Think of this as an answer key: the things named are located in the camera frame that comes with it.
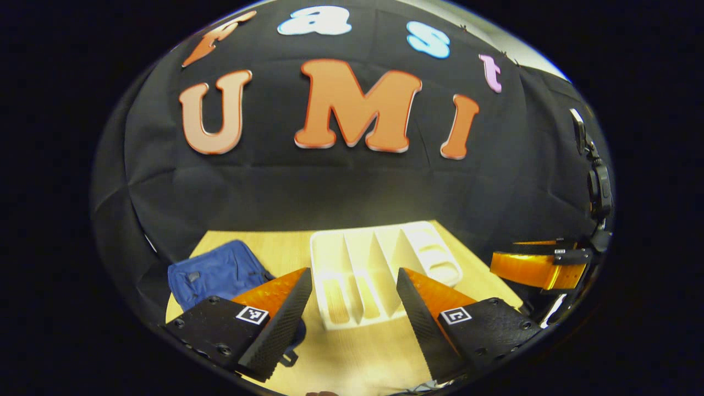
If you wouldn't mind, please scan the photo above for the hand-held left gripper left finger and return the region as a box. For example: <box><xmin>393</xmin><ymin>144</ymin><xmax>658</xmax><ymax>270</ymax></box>
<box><xmin>159</xmin><ymin>267</ymin><xmax>313</xmax><ymax>383</ymax></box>

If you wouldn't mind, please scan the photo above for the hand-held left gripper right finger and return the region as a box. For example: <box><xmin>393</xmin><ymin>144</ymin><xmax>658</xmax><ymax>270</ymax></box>
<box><xmin>396</xmin><ymin>268</ymin><xmax>542</xmax><ymax>384</ymax></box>

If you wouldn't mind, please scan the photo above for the blue schoolbag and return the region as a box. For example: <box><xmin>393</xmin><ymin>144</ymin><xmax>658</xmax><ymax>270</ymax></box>
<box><xmin>167</xmin><ymin>239</ymin><xmax>306</xmax><ymax>366</ymax></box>

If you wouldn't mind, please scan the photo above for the white bookshelf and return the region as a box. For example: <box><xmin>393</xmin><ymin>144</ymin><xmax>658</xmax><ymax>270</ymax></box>
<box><xmin>309</xmin><ymin>220</ymin><xmax>464</xmax><ymax>331</ymax></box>

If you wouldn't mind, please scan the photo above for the black backdrop cloth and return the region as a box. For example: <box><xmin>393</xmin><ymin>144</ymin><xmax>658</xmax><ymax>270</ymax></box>
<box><xmin>91</xmin><ymin>0</ymin><xmax>612</xmax><ymax>331</ymax></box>

